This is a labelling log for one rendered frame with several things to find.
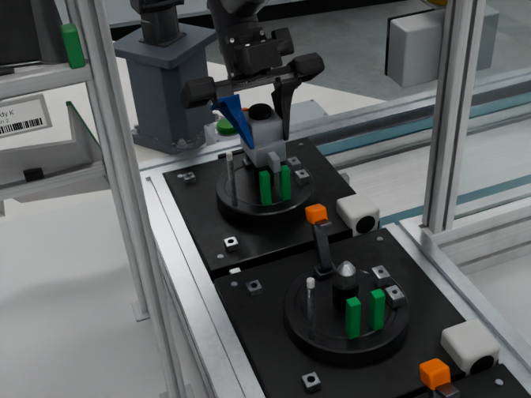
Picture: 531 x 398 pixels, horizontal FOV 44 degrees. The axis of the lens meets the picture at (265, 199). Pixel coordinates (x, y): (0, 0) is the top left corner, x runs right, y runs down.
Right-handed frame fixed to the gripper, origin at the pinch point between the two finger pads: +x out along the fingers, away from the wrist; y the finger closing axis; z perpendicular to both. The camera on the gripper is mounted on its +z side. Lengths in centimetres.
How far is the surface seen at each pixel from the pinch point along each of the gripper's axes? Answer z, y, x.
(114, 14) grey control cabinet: -294, 15, -112
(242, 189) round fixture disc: -7.2, -3.6, 8.1
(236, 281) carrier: 3.5, -9.7, 18.9
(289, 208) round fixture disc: -2.0, 0.9, 12.2
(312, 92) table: -51, 27, -9
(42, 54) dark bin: 26.4, -24.3, -6.5
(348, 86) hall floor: -220, 110, -31
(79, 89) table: -71, -20, -25
